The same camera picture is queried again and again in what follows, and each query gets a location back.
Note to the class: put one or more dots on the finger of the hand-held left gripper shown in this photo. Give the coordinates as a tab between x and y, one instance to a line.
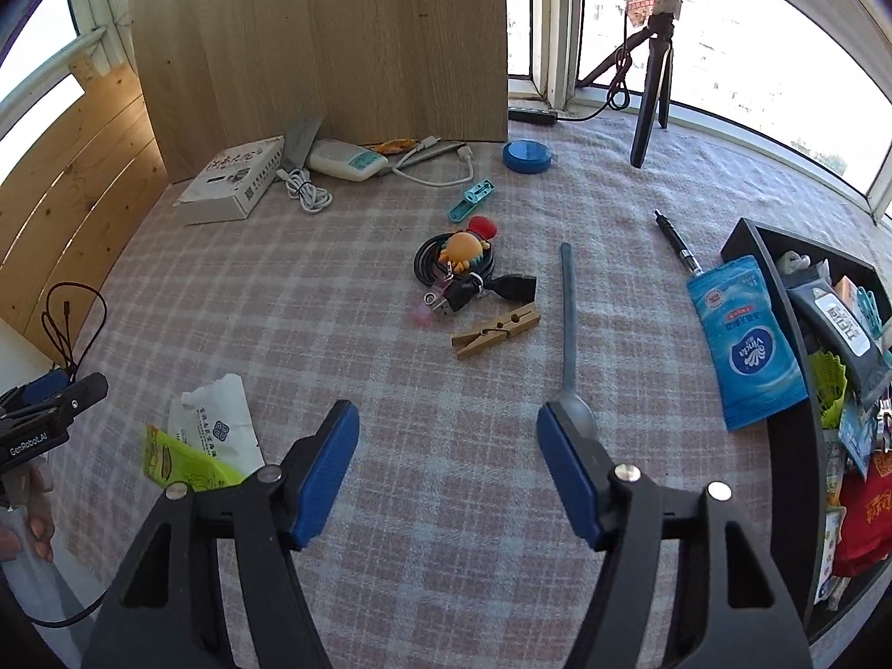
80	394
45	385

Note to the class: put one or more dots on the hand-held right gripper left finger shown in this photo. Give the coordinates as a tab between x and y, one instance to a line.
327	474

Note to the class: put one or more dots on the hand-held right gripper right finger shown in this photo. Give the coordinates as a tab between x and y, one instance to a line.
568	474

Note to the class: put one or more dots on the green snack packet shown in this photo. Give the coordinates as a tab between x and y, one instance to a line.
174	463

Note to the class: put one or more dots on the wooden clothespin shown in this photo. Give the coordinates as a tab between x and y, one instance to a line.
498	329

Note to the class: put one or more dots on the black tray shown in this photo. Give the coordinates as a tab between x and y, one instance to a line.
787	474

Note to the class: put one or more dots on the person's left hand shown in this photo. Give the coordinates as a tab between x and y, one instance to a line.
38	529

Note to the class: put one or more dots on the person's grey clothing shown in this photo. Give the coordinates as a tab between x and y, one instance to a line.
42	592

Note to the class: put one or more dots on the metal spoon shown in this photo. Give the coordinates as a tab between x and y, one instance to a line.
569	313

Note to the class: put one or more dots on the black usb adapter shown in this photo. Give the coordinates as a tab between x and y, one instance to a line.
512	287

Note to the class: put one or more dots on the pine slat panel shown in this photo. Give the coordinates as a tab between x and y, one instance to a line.
70	188

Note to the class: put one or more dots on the blue tissue packet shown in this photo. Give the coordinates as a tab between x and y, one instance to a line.
749	348

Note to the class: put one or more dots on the black pen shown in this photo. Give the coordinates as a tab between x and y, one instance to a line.
672	240

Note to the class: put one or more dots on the white printed box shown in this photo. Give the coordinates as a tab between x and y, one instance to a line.
230	178

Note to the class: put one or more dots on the green plastic clip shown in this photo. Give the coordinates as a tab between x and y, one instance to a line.
829	383

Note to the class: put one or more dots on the teal plastic tool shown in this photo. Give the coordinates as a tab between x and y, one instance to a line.
468	201

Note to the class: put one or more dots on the blue white small packet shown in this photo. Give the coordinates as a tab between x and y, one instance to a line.
856	432

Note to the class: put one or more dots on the red snack packet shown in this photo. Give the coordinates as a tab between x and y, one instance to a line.
867	522

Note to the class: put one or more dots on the crumpled white plastic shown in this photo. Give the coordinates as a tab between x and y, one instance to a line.
794	263

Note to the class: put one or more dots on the black wipes packet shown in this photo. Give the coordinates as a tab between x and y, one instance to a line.
847	338

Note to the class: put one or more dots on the white plug-in device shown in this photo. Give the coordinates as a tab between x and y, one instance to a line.
341	159

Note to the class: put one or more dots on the blue round tape measure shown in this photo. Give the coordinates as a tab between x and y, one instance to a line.
526	157

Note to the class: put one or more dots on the orange snack packet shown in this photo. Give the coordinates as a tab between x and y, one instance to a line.
390	147

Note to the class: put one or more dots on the small orange box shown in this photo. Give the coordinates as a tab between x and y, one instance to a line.
847	291

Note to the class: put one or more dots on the teal clothespin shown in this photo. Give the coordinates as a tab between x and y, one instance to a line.
867	310

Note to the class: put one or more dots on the black power strip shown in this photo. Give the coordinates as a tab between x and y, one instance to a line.
533	115

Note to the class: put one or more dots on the black tripod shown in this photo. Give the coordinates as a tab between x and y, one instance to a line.
651	97

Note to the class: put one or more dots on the light wooden board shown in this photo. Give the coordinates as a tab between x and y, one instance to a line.
313	49

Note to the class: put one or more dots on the red paper tag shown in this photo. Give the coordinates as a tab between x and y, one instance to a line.
642	7

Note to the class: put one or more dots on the white window frame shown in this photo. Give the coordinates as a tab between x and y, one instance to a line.
550	28

